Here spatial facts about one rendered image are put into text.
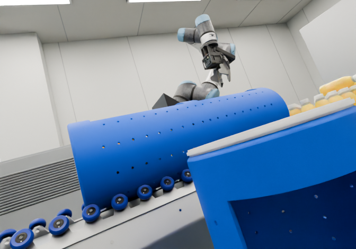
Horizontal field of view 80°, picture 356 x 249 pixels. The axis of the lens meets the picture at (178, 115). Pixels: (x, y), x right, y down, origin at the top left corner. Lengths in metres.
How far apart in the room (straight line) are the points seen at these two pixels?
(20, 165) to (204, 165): 2.10
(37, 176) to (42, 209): 0.28
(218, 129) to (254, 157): 0.51
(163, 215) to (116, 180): 0.17
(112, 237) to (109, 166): 0.18
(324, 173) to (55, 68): 3.88
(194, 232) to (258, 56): 4.87
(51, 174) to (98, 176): 1.65
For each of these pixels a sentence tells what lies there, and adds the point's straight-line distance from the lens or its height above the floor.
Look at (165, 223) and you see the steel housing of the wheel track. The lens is 0.66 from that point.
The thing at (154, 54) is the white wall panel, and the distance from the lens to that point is 4.18.
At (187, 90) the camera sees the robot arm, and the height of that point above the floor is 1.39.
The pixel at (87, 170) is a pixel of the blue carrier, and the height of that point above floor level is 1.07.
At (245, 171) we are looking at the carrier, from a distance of 0.27.
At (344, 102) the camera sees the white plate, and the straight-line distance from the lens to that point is 0.33.
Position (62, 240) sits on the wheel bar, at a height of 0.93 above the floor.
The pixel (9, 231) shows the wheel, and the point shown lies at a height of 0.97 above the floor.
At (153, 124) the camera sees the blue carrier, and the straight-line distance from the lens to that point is 0.67.
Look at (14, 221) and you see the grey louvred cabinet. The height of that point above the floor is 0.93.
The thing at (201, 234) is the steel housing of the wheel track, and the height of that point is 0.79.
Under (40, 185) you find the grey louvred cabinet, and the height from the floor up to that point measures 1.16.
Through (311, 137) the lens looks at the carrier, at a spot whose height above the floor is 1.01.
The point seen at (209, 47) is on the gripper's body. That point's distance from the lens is 1.05.
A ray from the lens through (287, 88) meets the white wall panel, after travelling 5.47.
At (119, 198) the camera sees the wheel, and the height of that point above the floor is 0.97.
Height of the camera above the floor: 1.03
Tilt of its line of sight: 10 degrees up
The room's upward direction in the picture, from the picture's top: 18 degrees counter-clockwise
